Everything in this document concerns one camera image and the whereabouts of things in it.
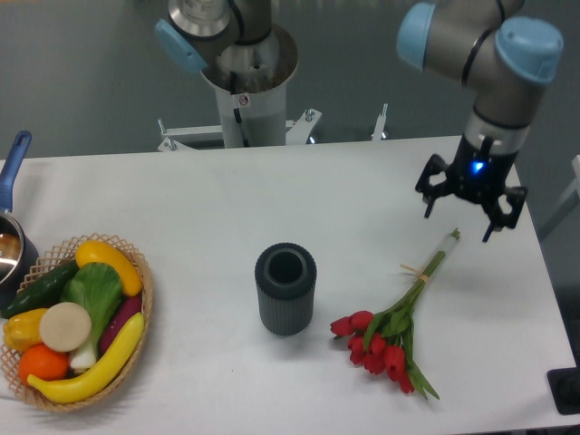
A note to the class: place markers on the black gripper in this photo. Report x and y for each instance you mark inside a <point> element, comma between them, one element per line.
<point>480,174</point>

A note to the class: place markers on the red tulip bouquet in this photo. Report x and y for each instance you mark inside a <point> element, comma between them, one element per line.
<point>383,342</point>

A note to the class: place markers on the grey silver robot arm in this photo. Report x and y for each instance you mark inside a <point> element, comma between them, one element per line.
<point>507,59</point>

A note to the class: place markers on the dark grey ribbed vase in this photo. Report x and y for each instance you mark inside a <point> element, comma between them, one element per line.
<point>285,276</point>

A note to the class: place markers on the black device at table edge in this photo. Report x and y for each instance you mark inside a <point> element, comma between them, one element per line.
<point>564,386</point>

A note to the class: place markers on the purple eggplant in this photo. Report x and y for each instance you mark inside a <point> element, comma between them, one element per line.
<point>126,310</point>

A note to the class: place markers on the yellow squash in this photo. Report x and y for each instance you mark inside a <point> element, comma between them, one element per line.
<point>96,251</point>

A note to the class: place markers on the green lettuce with white stem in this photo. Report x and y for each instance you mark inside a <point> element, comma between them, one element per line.
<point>97,288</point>

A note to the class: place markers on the beige round disc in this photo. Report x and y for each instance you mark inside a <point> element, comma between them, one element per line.
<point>65,327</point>

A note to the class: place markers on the dark green cucumber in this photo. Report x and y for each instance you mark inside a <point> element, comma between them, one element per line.
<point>43,292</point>

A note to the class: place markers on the yellow banana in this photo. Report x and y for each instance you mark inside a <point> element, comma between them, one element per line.
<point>97,378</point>

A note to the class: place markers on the orange fruit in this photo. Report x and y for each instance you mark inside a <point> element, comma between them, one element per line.
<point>44,363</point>

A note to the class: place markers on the yellow bell pepper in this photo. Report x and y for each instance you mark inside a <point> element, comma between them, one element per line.
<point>22,331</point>

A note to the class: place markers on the white metal mounting frame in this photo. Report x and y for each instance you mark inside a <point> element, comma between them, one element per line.
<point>297,132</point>

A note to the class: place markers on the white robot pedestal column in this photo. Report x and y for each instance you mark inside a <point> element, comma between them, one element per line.
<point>251,119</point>

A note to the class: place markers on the blue handled saucepan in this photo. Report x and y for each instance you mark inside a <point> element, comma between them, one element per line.
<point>18,253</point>

